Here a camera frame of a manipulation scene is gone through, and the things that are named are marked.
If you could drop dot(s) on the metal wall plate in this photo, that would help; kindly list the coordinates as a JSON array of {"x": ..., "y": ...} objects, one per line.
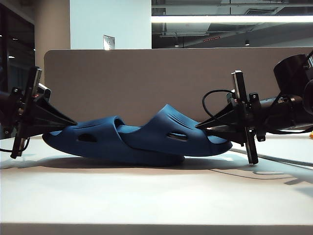
[{"x": 108, "y": 42}]

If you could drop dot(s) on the black pendant lamp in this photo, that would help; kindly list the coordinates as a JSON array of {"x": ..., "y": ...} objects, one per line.
[{"x": 247, "y": 43}]

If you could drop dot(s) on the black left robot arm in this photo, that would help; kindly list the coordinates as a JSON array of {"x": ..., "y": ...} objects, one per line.
[{"x": 6, "y": 107}]

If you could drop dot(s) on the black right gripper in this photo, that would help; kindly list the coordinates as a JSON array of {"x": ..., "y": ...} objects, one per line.
[{"x": 247, "y": 115}]

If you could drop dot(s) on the blue slipper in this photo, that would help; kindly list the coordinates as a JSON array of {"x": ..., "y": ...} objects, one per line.
[
  {"x": 97, "y": 149},
  {"x": 159, "y": 137}
]

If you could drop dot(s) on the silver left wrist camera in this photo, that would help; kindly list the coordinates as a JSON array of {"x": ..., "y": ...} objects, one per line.
[{"x": 45, "y": 91}]

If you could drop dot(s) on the long ceiling light strip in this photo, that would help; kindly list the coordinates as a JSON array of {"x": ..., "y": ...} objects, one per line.
[{"x": 232, "y": 19}]

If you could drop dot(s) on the brown desk partition panel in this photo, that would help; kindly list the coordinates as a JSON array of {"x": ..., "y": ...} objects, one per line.
[{"x": 146, "y": 80}]

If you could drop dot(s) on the dark glass door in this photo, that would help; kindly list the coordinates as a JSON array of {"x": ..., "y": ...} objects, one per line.
[{"x": 19, "y": 73}]

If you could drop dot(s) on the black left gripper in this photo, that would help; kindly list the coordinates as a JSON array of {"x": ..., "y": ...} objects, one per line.
[{"x": 27, "y": 107}]

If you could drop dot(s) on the red LED sign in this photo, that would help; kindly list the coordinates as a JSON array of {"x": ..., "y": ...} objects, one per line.
[{"x": 211, "y": 39}]

